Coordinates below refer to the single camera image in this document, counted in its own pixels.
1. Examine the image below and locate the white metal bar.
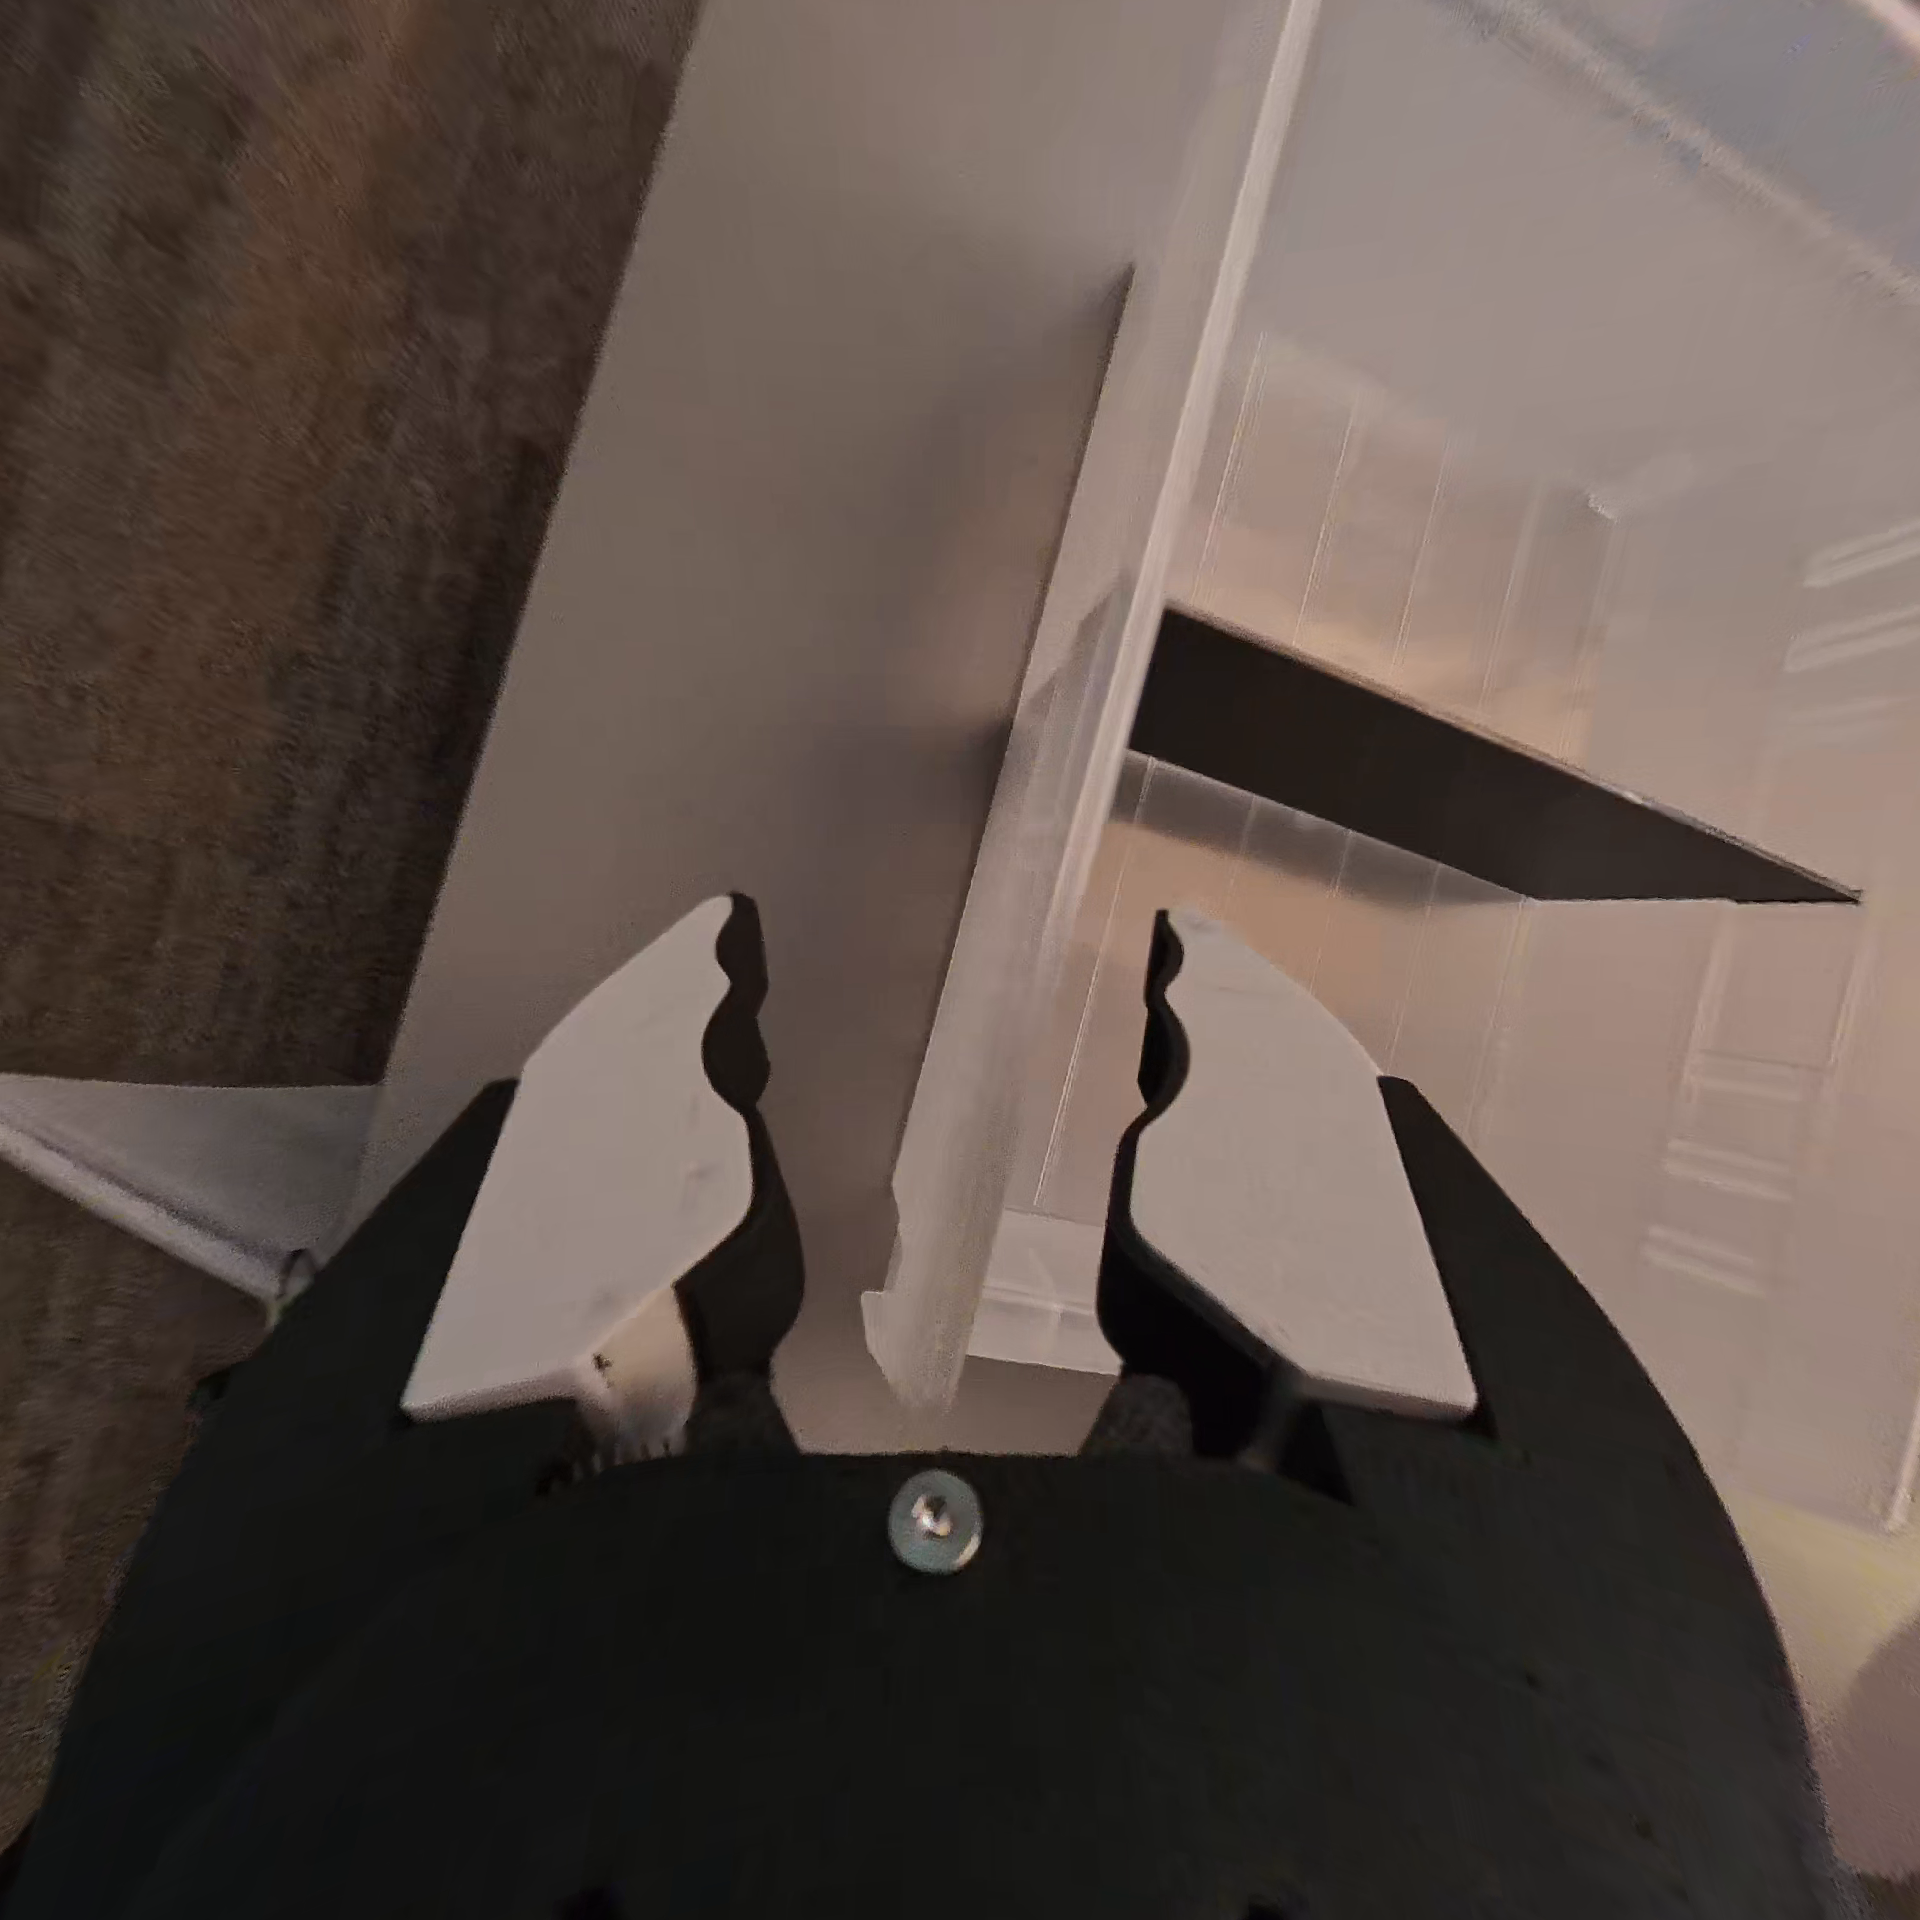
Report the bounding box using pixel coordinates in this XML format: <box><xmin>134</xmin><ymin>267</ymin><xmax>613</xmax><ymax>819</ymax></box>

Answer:
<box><xmin>0</xmin><ymin>1070</ymin><xmax>380</xmax><ymax>1309</ymax></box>

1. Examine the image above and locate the clear plastic bin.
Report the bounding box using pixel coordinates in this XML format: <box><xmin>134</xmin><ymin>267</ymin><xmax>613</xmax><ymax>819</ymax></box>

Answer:
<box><xmin>862</xmin><ymin>0</ymin><xmax>1920</xmax><ymax>1537</ymax></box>

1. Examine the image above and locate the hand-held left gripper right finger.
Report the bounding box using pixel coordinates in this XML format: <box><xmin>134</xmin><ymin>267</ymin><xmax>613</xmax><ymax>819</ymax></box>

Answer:
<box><xmin>1098</xmin><ymin>908</ymin><xmax>1481</xmax><ymax>1470</ymax></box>

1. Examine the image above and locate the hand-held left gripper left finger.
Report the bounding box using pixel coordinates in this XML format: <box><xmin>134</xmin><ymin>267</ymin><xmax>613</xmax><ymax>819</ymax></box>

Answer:
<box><xmin>399</xmin><ymin>891</ymin><xmax>806</xmax><ymax>1460</ymax></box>

